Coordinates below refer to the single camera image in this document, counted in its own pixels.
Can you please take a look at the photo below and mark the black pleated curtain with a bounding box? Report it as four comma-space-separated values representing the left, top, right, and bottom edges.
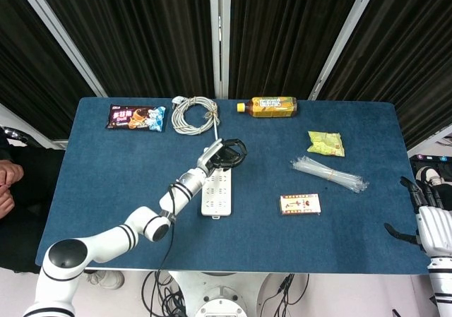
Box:
0, 0, 452, 150

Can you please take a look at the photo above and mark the seated person in black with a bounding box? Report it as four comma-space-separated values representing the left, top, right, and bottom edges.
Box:
0, 129, 66, 274

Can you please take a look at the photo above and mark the white power strip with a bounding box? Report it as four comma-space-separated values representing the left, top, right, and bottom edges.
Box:
201, 167, 233, 220

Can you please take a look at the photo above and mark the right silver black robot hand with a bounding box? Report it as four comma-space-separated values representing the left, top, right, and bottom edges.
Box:
383, 175, 452, 258

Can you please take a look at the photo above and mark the bundle of black floor cables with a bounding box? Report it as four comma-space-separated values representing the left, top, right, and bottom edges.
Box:
259, 273, 310, 317
141, 270, 188, 317

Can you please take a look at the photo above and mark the blue table cloth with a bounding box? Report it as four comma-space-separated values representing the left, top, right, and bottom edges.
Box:
35, 97, 430, 275

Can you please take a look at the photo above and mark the tea bottle with yellow label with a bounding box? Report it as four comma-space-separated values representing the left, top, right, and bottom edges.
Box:
236, 96, 298, 119

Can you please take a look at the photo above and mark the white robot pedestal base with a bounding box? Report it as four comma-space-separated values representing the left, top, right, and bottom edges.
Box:
165, 270, 280, 317

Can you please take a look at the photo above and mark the white and black sneaker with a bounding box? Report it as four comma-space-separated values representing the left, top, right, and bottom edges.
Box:
415, 166, 446, 191

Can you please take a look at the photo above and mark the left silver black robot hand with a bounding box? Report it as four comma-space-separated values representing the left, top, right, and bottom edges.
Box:
196, 138, 248, 177

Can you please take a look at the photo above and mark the white cable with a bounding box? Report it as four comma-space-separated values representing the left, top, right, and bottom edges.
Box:
170, 95, 222, 145

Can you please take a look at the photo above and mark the dark chocolate snack packet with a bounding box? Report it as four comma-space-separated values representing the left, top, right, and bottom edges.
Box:
105, 104, 167, 133

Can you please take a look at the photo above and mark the black cable on robot arm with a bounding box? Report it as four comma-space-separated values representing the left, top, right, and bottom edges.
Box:
155, 184, 177, 275

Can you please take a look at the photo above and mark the white shoe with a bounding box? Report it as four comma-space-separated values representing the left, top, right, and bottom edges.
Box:
86, 270, 126, 289

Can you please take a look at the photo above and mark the bundle of clear plastic straws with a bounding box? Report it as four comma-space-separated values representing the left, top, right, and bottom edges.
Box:
290, 156, 370, 193

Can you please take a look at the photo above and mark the yellow green snack packet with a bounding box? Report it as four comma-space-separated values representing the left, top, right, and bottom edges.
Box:
306, 130, 346, 159

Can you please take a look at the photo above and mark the white metal frame post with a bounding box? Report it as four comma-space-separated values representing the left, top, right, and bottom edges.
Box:
405, 124, 452, 155
208, 0, 231, 100
0, 103, 68, 151
12, 0, 109, 98
307, 0, 384, 102

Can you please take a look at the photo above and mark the red and yellow box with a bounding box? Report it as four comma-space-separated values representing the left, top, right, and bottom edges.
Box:
279, 193, 322, 217

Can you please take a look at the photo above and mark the black chair armrest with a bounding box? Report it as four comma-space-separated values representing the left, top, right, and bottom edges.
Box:
0, 126, 31, 148

